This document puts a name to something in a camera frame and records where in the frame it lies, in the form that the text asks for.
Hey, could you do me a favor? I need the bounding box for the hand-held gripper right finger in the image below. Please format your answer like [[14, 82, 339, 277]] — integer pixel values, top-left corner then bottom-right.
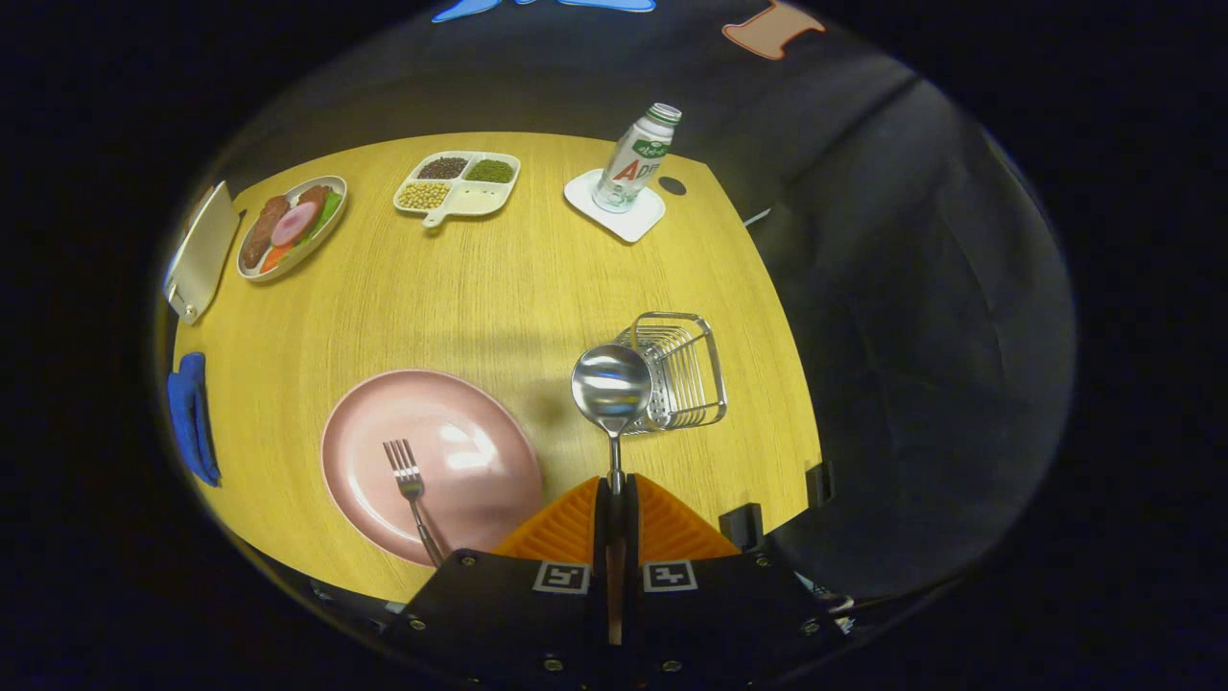
[[614, 473, 850, 687]]

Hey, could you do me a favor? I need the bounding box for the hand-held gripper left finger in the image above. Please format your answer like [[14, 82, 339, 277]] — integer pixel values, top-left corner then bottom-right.
[[384, 477, 615, 687]]

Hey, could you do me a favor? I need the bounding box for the metal fork wooden handle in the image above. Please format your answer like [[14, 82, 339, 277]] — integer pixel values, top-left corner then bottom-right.
[[383, 439, 445, 569]]

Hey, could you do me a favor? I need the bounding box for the metal spoon wooden handle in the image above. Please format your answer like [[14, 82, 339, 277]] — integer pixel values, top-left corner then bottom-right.
[[572, 344, 654, 646]]

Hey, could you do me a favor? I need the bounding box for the pink round plate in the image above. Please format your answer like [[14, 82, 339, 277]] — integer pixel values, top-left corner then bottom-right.
[[320, 369, 544, 567]]

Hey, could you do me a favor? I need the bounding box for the blue cloth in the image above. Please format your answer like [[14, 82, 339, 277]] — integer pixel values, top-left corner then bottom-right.
[[166, 352, 222, 488]]

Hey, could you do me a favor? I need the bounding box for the white square coaster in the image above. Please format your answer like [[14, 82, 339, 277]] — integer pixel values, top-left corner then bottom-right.
[[563, 169, 667, 244]]

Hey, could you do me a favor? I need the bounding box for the white divided bean tray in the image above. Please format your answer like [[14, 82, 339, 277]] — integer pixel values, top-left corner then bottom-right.
[[393, 151, 522, 228]]

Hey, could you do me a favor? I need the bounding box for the green lettuce leaf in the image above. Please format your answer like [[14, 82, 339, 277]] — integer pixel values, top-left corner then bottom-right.
[[307, 190, 343, 241]]

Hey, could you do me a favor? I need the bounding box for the pink ham slice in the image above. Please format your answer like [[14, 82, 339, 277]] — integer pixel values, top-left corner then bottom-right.
[[271, 202, 319, 248]]

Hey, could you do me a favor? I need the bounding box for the long brown meat piece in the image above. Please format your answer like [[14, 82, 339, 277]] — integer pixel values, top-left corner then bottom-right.
[[242, 196, 291, 270]]

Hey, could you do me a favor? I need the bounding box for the white drink bottle green cap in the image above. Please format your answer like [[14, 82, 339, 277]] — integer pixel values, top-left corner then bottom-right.
[[592, 103, 683, 214]]

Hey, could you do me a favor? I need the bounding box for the white oval food plate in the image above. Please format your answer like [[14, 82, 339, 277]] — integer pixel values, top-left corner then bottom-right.
[[236, 175, 348, 283]]

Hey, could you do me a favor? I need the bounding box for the white toaster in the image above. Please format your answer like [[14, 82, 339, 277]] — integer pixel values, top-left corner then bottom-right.
[[163, 180, 241, 325]]

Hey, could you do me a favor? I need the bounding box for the metal wire cutlery basket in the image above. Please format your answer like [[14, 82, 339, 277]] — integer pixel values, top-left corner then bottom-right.
[[614, 311, 728, 437]]

